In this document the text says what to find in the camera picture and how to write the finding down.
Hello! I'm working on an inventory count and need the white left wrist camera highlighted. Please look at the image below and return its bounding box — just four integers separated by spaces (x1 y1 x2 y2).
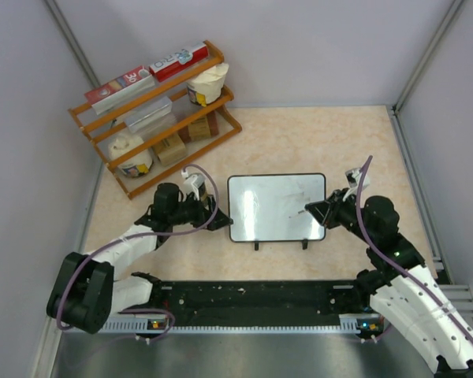
181 169 205 201

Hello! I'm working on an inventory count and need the black framed whiteboard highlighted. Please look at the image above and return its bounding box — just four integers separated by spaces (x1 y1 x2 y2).
227 172 326 250

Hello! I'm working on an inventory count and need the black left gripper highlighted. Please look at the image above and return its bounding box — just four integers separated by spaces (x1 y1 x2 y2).
169 191 232 231

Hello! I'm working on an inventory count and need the clear plastic box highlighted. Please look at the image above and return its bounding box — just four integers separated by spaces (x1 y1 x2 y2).
124 97 173 133

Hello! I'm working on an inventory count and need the white slotted cable duct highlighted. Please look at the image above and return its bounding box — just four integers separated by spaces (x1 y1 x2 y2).
97 314 385 335

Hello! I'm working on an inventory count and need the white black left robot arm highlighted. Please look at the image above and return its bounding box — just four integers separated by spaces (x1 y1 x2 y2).
47 183 233 334

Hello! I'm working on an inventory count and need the red grey wrap box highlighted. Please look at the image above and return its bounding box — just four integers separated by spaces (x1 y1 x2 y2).
84 65 155 115

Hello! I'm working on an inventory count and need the orange wooden shelf rack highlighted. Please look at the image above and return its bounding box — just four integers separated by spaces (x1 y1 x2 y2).
69 40 242 198

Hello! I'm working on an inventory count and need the red white foil box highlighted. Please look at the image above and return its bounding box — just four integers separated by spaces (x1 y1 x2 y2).
148 43 209 82

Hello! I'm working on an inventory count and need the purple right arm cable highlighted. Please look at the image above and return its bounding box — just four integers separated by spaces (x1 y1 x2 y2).
354 155 473 363

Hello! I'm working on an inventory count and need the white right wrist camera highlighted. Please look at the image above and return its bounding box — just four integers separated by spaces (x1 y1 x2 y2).
345 167 371 194

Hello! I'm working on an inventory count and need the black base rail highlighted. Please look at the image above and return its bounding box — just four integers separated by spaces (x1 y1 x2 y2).
128 280 377 325

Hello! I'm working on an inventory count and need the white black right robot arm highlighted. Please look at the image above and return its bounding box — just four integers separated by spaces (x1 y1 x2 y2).
304 189 473 377

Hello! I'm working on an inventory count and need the aluminium frame rail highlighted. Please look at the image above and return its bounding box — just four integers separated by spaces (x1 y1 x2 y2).
433 257 473 314

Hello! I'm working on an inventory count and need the white paper bag right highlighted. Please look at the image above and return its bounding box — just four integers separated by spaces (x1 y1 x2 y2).
187 63 229 107

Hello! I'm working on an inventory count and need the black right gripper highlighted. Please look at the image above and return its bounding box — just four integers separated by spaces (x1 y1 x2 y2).
305 187 376 245

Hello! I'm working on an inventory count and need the black yellow drink can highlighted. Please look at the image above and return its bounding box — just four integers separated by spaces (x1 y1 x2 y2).
194 175 207 205

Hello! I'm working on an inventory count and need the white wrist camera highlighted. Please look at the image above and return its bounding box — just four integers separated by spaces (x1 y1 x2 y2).
181 169 205 201
345 167 371 194

